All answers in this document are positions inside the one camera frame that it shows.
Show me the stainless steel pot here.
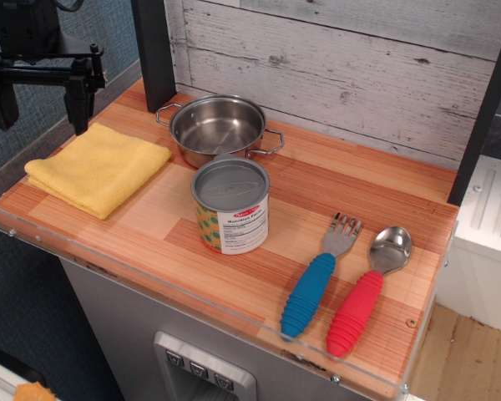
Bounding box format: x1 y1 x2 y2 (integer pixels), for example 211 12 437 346
155 94 285 168

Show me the grey toy food can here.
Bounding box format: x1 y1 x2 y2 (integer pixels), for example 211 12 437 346
191 154 270 255

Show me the black vertical post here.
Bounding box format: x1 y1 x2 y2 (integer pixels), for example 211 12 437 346
131 0 176 113
447 49 501 206

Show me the red handled spoon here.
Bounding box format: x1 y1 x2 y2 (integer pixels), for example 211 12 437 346
326 226 412 358

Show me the black vertical post left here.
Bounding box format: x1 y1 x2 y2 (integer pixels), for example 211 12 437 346
131 0 176 113

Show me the clear acrylic table guard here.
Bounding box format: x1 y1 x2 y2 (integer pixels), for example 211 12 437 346
0 66 460 401

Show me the silver dispenser panel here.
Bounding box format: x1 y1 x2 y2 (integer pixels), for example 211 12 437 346
154 331 258 400

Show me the blue handled fork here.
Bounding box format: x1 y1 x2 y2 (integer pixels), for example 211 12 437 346
280 212 362 341

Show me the grey toy fridge cabinet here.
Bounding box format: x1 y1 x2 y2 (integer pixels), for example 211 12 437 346
58 254 352 401

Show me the orange object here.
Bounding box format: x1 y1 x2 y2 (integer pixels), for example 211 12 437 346
13 382 57 401

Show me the black vertical post right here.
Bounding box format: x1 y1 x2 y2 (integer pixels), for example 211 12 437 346
447 49 501 206

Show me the yellow folded cloth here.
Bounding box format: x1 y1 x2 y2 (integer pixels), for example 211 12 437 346
24 123 171 220

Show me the white toy sink unit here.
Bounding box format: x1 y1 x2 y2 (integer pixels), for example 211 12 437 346
433 62 501 332

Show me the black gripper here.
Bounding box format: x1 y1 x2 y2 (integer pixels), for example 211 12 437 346
0 1 106 135

